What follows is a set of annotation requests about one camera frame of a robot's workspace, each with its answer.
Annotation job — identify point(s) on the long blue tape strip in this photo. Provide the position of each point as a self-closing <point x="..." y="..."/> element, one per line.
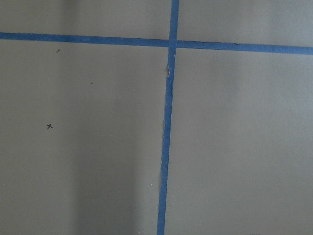
<point x="156" y="43"/>

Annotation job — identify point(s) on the crossing blue tape strip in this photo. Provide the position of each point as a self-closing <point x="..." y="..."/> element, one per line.
<point x="172" y="46"/>

